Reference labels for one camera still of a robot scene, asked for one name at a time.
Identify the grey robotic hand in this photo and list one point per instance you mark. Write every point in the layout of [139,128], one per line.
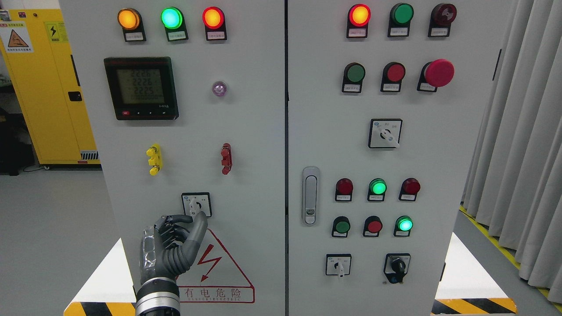
[169,247]

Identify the white rotary selector switch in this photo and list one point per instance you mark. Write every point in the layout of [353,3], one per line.
[338,264]
[196,202]

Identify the silver black robot forearm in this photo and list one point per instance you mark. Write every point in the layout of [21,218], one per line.
[158,297]

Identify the red electric hazard warning sticker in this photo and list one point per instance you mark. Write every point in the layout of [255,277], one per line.
[215,277]

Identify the yellow terminal connector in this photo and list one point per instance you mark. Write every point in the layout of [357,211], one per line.
[155,159]

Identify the red terminal connector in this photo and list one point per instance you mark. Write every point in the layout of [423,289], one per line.
[226,161]

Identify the black digital power meter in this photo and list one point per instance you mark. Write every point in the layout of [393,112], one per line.
[142,88]

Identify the small clear light bulb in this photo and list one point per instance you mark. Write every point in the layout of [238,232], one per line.
[219,88]

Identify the dark red indicator lamp left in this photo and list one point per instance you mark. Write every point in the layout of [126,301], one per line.
[344,190]

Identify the dark red indicator lamp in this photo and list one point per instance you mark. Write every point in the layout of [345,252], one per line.
[344,190]
[409,190]

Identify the grey electrical control cabinet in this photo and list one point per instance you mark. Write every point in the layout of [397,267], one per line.
[283,64]

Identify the red push button lower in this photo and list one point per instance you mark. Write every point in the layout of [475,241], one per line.
[372,226]

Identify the red push button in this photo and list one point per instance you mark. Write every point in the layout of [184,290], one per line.
[392,77]
[372,226]

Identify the green lit indicator lamp middle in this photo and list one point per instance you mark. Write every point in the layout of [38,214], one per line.
[376,190]

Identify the green lit indicator lamp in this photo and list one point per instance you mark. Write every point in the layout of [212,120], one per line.
[376,190]
[174,24]

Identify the green lit indicator lamp left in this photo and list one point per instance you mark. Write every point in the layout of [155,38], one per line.
[174,24]

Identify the orange indicator lamp top left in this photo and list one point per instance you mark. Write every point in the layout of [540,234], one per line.
[131,23]

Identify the red-ringed lit indicator lamp left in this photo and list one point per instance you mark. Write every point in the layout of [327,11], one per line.
[215,24]

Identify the green lit push button lower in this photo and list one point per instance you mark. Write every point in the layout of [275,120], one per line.
[403,226]

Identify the yellow safety storage cabinet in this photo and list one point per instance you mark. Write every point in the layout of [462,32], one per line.
[36,47]

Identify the dark red indicator lamp right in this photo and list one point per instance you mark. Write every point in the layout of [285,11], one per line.
[409,190]

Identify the green push button upper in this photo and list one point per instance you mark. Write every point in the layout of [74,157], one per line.
[353,76]

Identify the red push button upper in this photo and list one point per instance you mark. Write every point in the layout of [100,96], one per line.
[392,77]

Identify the red lit indicator lamp right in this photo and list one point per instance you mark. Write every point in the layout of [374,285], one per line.
[358,19]

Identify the red mushroom emergency stop button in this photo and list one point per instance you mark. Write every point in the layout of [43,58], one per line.
[435,74]

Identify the dark green indicator lamp top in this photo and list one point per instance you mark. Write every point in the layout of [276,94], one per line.
[399,20]

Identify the grey curtain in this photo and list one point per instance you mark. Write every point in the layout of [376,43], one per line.
[514,184]

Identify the dark red buzzer lamp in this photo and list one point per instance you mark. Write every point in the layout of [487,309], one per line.
[441,19]

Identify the silver cabinet door handle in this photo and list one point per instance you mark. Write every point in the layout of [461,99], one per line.
[309,194]

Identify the black knob selector switch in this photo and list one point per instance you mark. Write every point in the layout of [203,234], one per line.
[396,267]

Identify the upper right rotary selector switch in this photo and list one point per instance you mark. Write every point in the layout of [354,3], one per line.
[385,133]

